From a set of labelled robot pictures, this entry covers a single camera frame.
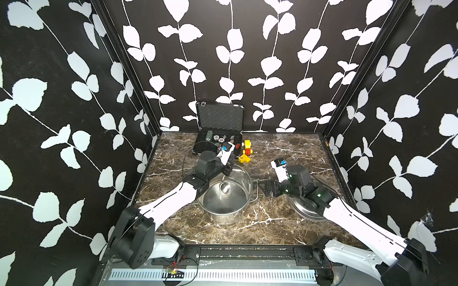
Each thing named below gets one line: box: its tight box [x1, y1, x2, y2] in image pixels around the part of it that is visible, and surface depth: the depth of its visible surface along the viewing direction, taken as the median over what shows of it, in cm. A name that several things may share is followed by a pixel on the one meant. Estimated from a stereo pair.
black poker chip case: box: [192, 101, 245, 158], surface depth 114 cm
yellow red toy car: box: [241, 139, 254, 157], surface depth 111 cm
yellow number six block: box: [237, 153, 252, 164], surface depth 107 cm
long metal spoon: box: [219, 174, 231, 195], surface depth 91 cm
